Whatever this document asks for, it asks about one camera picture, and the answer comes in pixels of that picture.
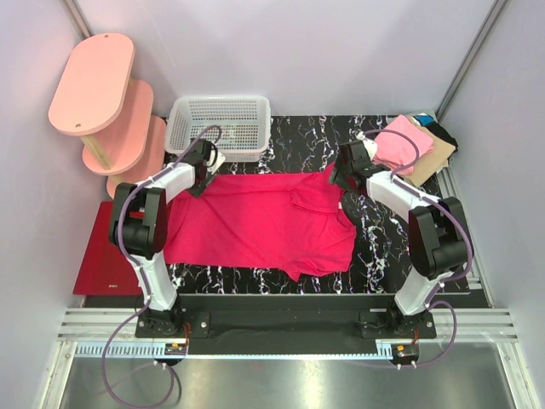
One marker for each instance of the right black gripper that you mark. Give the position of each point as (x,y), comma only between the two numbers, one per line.
(337,178)

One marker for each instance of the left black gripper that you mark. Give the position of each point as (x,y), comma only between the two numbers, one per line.
(195,192)

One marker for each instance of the magenta t shirt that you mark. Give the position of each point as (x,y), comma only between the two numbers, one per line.
(291,222)

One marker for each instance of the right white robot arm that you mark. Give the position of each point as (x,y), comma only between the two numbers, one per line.
(440,247)

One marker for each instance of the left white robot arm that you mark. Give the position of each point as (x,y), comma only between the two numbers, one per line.
(139,229)

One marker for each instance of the folded pink t shirt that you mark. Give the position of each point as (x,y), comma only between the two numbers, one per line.
(395,151)

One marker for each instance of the white plastic basket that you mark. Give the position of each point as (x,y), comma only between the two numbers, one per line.
(242,125)

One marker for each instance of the folded beige t shirt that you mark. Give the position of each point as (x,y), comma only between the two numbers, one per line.
(430,163)

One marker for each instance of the folded blue white garment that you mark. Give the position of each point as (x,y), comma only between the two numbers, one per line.
(422,119)

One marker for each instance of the folded black t shirt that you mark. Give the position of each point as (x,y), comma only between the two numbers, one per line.
(439,131)

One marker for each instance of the black marble pattern mat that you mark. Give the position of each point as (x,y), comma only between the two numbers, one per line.
(380,260)

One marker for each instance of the pink three-tier shelf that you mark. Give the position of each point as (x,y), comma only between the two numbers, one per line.
(99,102)

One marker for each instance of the red box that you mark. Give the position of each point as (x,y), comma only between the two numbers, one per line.
(104,271)

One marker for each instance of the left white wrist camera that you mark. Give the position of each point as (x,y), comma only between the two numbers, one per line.
(216,160)

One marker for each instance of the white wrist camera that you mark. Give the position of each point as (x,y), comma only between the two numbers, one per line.
(369,144)
(216,160)

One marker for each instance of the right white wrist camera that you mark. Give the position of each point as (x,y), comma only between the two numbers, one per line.
(369,144)

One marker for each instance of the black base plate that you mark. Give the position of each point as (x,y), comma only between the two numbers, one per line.
(364,315)

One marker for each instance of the aluminium rail frame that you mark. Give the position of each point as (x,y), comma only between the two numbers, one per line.
(475,361)

